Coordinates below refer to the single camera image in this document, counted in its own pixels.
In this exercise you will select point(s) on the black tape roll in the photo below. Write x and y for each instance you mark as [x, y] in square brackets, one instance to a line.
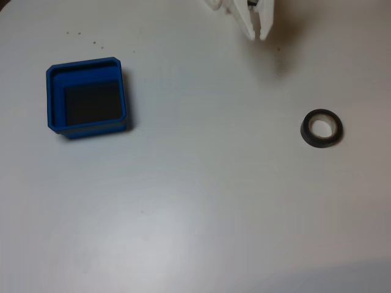
[305, 134]

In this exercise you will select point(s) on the dark grey bottom liner sheet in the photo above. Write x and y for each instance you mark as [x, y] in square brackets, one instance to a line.
[91, 103]

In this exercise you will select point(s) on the blue plastic box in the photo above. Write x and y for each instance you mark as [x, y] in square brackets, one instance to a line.
[55, 100]

